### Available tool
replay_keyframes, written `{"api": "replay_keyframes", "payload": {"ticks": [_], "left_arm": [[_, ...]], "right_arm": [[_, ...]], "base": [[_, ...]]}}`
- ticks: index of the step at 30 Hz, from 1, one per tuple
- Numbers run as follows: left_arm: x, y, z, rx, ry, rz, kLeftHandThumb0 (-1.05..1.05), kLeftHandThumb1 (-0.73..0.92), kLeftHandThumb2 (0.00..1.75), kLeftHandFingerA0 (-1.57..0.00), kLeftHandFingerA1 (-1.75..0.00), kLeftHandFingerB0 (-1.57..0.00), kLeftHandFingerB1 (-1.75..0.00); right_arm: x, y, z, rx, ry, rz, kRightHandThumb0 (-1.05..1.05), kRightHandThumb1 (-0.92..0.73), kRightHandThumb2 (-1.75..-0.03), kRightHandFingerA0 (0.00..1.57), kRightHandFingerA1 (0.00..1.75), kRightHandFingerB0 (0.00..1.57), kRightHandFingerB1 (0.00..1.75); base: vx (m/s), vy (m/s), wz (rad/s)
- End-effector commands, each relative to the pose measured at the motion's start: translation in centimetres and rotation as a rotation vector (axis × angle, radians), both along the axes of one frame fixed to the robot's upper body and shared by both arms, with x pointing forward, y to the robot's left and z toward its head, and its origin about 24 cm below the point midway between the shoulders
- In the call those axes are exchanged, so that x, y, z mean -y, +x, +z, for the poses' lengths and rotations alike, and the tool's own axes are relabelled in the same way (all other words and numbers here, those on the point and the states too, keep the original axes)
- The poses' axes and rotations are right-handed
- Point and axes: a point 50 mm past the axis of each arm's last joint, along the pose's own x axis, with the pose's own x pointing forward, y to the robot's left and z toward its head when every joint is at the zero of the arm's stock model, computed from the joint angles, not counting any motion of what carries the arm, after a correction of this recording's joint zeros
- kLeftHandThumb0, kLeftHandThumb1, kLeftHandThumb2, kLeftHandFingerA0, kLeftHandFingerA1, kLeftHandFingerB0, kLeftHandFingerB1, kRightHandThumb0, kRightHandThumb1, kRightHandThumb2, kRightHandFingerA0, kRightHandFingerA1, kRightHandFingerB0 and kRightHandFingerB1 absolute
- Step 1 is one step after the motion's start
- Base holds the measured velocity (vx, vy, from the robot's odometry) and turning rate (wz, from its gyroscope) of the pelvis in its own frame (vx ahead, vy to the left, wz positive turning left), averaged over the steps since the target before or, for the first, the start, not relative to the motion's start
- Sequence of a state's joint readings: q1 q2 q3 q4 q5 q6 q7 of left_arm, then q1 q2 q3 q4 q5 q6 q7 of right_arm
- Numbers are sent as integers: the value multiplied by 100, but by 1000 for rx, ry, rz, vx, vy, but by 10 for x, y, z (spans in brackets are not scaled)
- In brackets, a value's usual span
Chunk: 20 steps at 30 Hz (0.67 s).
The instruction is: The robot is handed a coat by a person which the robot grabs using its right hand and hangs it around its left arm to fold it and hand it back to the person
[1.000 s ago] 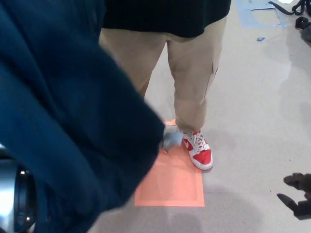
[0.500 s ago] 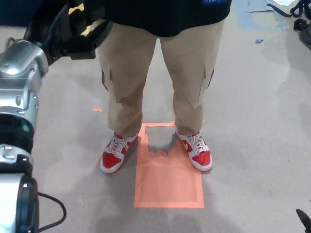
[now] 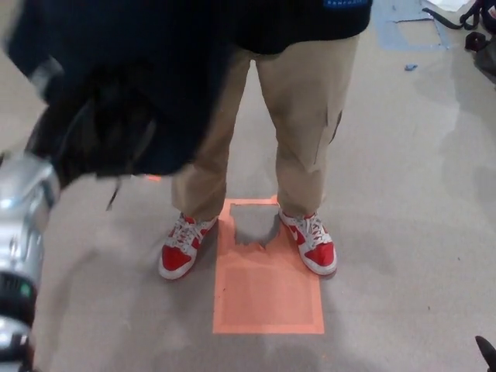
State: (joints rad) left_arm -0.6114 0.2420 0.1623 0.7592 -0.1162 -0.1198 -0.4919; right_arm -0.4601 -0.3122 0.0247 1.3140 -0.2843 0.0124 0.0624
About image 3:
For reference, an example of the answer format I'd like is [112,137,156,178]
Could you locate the person's left red white sneaker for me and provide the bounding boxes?
[277,208,337,276]

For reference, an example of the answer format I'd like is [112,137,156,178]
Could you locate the white paper sheet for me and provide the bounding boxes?
[421,0,476,15]

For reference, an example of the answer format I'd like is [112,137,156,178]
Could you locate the person's black sweater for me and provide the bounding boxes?
[232,0,373,56]

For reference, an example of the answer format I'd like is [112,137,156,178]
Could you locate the dark blue coat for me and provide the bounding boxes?
[3,0,253,212]

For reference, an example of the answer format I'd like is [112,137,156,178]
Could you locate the blue floor tape frame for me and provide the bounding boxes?
[377,15,455,52]

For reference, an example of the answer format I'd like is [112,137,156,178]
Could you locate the black bag with straps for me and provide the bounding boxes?
[460,0,496,31]

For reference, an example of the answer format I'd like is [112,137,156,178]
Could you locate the person's red white sneaker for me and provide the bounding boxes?
[157,212,219,281]
[277,208,337,276]

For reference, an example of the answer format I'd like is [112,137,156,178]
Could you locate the person's beige trousers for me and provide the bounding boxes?
[170,33,360,222]

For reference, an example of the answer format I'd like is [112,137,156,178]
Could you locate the person's right red white sneaker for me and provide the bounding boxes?
[157,212,219,281]

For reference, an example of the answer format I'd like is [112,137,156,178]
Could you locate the black strap on floor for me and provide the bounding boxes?
[422,7,466,29]

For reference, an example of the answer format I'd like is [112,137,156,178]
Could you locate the robot right black hand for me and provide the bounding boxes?
[475,336,496,372]

